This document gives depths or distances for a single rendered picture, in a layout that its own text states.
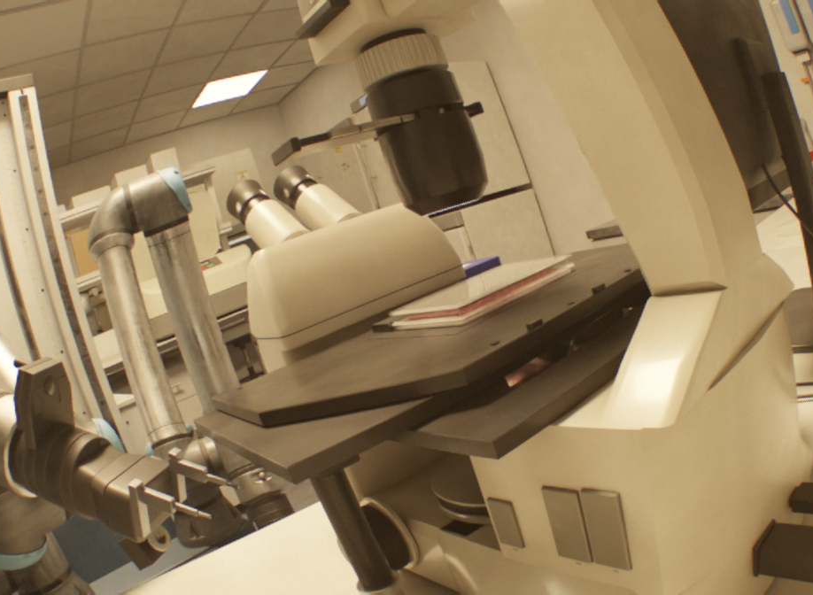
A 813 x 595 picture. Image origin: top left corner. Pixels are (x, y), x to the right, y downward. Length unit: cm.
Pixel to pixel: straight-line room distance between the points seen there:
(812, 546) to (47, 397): 55
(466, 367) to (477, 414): 3
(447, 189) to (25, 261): 131
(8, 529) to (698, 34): 92
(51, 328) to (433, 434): 135
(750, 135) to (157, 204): 110
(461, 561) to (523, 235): 341
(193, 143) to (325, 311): 565
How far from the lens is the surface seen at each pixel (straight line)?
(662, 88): 30
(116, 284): 124
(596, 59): 30
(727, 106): 71
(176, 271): 131
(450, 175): 42
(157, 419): 115
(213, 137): 622
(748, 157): 74
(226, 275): 280
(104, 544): 155
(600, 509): 30
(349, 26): 42
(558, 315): 37
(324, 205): 64
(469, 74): 385
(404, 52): 43
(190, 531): 147
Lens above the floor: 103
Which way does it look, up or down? 7 degrees down
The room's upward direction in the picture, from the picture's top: 18 degrees counter-clockwise
